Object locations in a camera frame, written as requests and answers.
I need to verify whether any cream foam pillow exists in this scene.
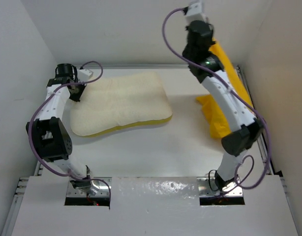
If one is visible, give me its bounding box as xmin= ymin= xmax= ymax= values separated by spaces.
xmin=70 ymin=71 xmax=173 ymax=137

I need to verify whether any yellow printed pillowcase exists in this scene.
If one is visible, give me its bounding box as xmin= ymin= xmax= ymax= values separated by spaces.
xmin=196 ymin=42 xmax=256 ymax=139

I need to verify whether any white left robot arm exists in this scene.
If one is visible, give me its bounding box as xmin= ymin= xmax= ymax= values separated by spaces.
xmin=26 ymin=63 xmax=91 ymax=192

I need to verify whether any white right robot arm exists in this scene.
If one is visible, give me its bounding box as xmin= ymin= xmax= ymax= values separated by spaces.
xmin=182 ymin=20 xmax=264 ymax=190

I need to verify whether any white front cover board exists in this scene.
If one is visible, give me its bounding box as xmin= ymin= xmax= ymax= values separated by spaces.
xmin=13 ymin=176 xmax=297 ymax=236

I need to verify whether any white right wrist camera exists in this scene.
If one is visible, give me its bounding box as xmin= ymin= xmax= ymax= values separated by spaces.
xmin=185 ymin=0 xmax=207 ymax=24

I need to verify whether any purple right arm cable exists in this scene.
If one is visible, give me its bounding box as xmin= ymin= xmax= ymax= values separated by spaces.
xmin=162 ymin=7 xmax=272 ymax=197

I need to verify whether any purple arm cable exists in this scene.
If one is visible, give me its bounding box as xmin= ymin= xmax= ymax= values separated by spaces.
xmin=162 ymin=7 xmax=272 ymax=197
xmin=27 ymin=60 xmax=112 ymax=205

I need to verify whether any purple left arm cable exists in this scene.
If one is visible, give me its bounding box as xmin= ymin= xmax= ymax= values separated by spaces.
xmin=27 ymin=60 xmax=112 ymax=205

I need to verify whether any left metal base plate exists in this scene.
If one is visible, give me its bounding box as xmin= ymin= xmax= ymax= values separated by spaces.
xmin=66 ymin=180 xmax=110 ymax=197

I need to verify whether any metal base plate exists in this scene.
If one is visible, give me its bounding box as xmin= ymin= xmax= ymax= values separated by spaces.
xmin=197 ymin=177 xmax=244 ymax=197
xmin=66 ymin=180 xmax=110 ymax=197

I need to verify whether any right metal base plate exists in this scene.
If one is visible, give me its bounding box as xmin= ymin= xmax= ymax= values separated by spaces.
xmin=197 ymin=177 xmax=244 ymax=197

